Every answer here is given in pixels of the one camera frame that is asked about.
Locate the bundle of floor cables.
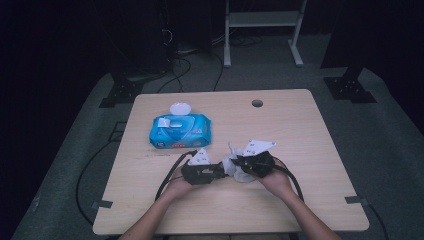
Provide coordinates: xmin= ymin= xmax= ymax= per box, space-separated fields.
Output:
xmin=155 ymin=29 xmax=225 ymax=94

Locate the white wet wipe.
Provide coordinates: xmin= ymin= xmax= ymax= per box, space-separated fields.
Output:
xmin=221 ymin=142 xmax=258 ymax=184

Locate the black tape piece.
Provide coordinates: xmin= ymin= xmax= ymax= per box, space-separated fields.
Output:
xmin=91 ymin=199 xmax=114 ymax=210
xmin=344 ymin=195 xmax=370 ymax=206

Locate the left hand-held gripper cable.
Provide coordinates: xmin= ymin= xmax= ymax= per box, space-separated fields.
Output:
xmin=154 ymin=149 xmax=198 ymax=202

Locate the white metal stand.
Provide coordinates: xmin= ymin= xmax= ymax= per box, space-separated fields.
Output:
xmin=223 ymin=0 xmax=309 ymax=68

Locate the right hand-held gripper cable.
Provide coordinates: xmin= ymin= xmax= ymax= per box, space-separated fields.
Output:
xmin=272 ymin=156 xmax=305 ymax=203

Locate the person's left hand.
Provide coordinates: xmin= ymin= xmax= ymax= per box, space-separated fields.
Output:
xmin=168 ymin=166 xmax=202 ymax=202

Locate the hand-held gripper cable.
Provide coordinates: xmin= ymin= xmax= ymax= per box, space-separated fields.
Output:
xmin=154 ymin=149 xmax=198 ymax=202
xmin=272 ymin=156 xmax=305 ymax=203

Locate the black floor cable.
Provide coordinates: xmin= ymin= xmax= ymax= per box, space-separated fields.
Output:
xmin=366 ymin=203 xmax=390 ymax=240
xmin=75 ymin=133 xmax=125 ymax=226

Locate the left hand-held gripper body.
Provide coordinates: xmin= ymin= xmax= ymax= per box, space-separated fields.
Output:
xmin=180 ymin=147 xmax=226 ymax=186

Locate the person's right hand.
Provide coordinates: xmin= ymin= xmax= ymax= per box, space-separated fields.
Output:
xmin=257 ymin=162 xmax=297 ymax=202

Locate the blue wet wipes pack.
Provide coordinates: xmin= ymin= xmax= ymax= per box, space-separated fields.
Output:
xmin=148 ymin=101 xmax=213 ymax=150

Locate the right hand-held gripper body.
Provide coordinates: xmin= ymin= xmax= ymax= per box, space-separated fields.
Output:
xmin=237 ymin=139 xmax=278 ymax=179

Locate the black stand base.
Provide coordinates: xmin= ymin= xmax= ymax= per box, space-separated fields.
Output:
xmin=98 ymin=78 xmax=145 ymax=109
xmin=322 ymin=65 xmax=378 ymax=105

